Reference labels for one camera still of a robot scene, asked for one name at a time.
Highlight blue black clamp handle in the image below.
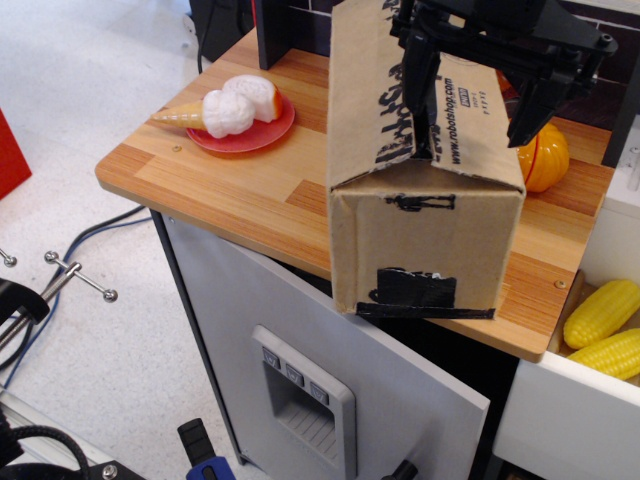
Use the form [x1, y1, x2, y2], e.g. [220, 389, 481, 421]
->
[177, 418, 236, 480]

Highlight black corrugated cable sleeve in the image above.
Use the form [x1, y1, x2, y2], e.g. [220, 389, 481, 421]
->
[0, 394, 94, 480]

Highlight toy ice cream cone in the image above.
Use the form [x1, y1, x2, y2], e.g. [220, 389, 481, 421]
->
[150, 90, 255, 139]

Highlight black knob at bottom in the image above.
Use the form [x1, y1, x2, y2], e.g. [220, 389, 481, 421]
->
[381, 460, 418, 480]

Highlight black blue floor cables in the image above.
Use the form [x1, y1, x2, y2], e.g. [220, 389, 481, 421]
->
[0, 204, 154, 391]

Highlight brown cardboard box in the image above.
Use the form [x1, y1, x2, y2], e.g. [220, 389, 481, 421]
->
[327, 1, 526, 319]

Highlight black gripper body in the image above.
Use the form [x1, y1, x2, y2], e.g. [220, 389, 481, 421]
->
[391, 1, 618, 97]

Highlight yellow toy corn lower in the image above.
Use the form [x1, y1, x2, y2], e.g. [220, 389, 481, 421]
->
[567, 328, 639, 381]

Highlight yellow toy corn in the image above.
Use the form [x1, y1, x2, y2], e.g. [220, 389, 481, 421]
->
[563, 279, 639, 350]
[567, 328, 639, 381]

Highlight orange toy pumpkin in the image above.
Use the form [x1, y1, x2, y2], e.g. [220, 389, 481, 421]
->
[497, 69, 571, 194]

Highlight black dark post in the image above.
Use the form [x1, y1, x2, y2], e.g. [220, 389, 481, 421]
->
[254, 0, 295, 70]

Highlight white drawer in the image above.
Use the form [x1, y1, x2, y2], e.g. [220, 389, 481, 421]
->
[494, 194, 639, 479]

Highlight grey toy fridge door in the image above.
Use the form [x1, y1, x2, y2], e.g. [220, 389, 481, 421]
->
[153, 213, 489, 479]

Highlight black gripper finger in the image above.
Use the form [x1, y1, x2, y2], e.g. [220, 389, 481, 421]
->
[403, 32, 440, 150]
[506, 74, 565, 148]

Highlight red plastic plate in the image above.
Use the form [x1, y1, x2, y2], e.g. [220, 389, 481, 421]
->
[185, 92, 297, 154]

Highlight red box at left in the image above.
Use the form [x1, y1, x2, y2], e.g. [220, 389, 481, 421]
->
[0, 113, 32, 199]

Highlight yellow toy corn upper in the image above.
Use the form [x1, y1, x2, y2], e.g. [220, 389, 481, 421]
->
[563, 279, 639, 350]

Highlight metal clamp with black body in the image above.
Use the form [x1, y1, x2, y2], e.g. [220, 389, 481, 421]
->
[1, 251, 119, 350]

